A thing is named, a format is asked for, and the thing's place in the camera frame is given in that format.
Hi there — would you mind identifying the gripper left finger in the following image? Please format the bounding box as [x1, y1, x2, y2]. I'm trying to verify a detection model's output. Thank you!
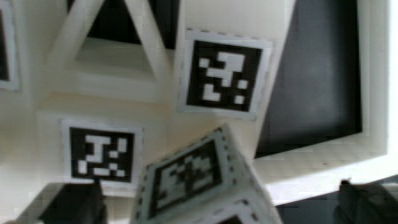
[38, 184, 108, 224]

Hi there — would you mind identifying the white chair back frame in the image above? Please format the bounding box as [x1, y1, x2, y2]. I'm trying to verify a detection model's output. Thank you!
[0, 0, 296, 224]

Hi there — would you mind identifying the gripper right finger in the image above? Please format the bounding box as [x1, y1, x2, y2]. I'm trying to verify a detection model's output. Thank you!
[333, 180, 398, 224]

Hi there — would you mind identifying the white front fence rail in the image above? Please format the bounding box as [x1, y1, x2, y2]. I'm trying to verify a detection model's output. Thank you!
[253, 134, 398, 205]

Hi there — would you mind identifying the white tagged cube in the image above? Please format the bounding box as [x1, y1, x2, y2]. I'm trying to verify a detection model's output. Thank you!
[129, 125, 282, 224]

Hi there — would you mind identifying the white right fence rail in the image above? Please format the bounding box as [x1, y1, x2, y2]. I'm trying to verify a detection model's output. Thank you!
[356, 0, 390, 157]

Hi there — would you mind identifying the white fence rail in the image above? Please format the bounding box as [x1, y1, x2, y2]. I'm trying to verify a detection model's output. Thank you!
[356, 0, 390, 157]
[253, 134, 398, 205]

